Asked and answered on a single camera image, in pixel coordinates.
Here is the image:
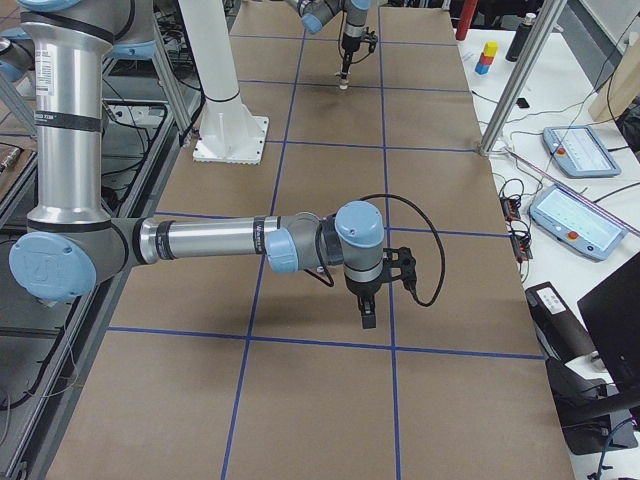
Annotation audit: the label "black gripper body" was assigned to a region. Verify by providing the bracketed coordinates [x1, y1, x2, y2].
[341, 24, 362, 53]
[345, 260, 388, 300]

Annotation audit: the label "stacked colour toy blocks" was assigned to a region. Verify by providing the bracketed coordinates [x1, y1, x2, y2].
[474, 41, 499, 75]

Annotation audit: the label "brown paper table cover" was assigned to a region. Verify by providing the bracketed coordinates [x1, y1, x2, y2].
[54, 0, 576, 480]

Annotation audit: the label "black thermos bottle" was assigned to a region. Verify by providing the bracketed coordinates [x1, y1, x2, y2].
[505, 12, 536, 62]

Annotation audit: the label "near teach pendant tablet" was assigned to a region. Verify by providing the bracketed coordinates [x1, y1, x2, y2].
[529, 186, 627, 261]

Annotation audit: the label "teach pendant tablet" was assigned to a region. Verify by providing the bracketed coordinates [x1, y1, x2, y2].
[542, 125, 621, 178]
[529, 186, 627, 261]

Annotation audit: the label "black monitor screen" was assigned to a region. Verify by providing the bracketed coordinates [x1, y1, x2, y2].
[578, 254, 639, 389]

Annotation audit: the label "far teach pendant tablet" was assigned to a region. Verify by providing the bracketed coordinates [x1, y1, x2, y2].
[542, 125, 621, 178]

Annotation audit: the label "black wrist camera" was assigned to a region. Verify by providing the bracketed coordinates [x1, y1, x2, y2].
[361, 27, 378, 54]
[382, 247, 417, 294]

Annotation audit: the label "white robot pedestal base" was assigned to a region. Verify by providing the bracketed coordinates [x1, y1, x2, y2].
[179, 0, 269, 164]

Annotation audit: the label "aluminium frame post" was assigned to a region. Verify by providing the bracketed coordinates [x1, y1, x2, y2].
[477, 0, 567, 157]

